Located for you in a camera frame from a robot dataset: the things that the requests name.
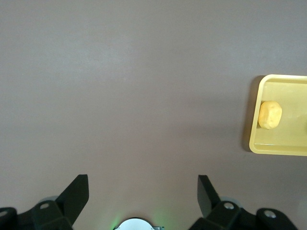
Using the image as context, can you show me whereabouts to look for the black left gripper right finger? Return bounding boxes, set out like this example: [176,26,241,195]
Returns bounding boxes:
[189,174,299,230]

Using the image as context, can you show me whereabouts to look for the yellow plastic tray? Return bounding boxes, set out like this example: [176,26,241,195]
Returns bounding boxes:
[248,74,307,157]

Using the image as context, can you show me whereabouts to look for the small yellow bread piece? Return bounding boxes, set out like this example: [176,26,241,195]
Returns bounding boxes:
[258,100,282,130]

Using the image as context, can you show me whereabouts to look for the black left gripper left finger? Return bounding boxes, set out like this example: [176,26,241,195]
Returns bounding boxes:
[0,174,90,230]

